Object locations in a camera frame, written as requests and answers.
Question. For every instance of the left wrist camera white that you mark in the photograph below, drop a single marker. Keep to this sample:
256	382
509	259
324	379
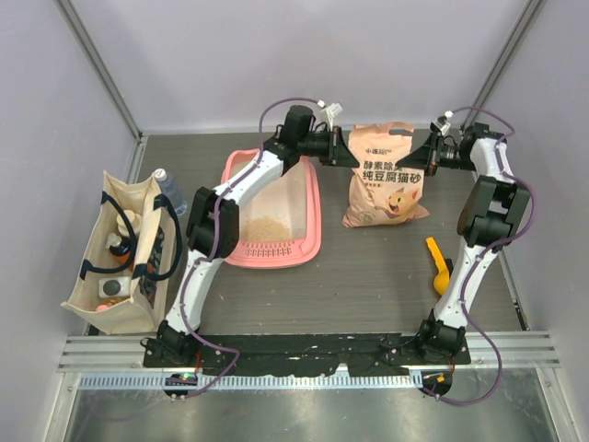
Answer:
329	112

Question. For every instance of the pink litter box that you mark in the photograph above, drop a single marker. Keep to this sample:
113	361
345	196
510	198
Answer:
294	200

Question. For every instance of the white bottle grey cap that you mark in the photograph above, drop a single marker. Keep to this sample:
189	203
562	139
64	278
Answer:
114	287

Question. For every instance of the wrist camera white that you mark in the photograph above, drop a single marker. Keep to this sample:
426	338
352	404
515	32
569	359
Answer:
329	112
441	125

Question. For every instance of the dark bottle white pump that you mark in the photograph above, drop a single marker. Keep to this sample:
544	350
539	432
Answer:
118	246

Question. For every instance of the clear plastic water bottle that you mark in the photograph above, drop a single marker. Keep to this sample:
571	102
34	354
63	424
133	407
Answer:
169	186

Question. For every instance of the pink cat litter bag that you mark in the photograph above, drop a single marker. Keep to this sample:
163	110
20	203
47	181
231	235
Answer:
381	192

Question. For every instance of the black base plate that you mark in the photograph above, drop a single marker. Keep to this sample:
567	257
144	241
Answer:
298	355

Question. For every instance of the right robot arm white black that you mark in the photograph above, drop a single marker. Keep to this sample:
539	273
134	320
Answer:
489	220

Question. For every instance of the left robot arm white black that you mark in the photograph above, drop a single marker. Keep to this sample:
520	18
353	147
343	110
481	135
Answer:
308	130

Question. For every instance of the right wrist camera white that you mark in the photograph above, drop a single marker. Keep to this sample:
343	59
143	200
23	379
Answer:
441	125

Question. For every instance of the beige canvas tote bag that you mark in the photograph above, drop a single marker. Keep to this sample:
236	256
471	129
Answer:
155	256

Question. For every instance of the aluminium rail frame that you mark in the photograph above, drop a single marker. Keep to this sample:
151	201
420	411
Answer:
117	363

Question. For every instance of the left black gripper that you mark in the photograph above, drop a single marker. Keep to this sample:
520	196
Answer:
338	153

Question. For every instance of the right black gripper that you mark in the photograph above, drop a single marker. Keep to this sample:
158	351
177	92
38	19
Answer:
426	157

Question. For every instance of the beige wooden item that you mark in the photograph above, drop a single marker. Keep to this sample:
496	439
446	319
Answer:
129	218

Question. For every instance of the tan litter pile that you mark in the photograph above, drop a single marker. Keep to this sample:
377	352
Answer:
266	229

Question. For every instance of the yellow plastic scoop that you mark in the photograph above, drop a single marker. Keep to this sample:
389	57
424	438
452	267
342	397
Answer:
443	266

